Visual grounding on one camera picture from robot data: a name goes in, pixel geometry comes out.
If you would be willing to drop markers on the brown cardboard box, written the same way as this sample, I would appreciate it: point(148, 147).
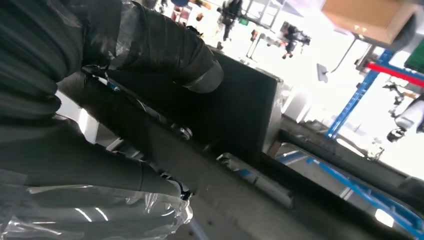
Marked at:
point(364, 16)

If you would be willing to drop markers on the galvanized sheet metal panel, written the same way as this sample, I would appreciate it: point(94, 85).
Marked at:
point(331, 185)

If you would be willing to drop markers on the red barrier belt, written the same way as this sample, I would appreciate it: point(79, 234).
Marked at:
point(397, 74)

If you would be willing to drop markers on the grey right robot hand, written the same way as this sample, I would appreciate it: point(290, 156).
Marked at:
point(66, 172)

